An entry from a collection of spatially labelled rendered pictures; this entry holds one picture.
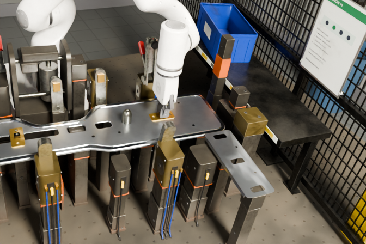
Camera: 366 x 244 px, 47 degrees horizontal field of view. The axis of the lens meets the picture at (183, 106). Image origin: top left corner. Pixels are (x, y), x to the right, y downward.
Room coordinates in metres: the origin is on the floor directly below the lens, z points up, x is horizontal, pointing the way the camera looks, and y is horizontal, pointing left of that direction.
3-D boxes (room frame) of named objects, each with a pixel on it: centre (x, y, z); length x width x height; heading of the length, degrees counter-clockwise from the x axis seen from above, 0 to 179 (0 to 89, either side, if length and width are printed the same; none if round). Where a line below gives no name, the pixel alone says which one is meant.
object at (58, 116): (1.09, 0.41, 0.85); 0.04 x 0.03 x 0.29; 120
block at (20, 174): (0.93, 0.48, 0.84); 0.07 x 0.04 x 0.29; 30
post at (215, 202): (1.05, -0.17, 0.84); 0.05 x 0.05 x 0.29; 30
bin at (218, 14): (1.70, -0.12, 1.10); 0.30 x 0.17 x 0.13; 21
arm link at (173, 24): (1.15, 0.06, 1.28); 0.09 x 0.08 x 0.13; 151
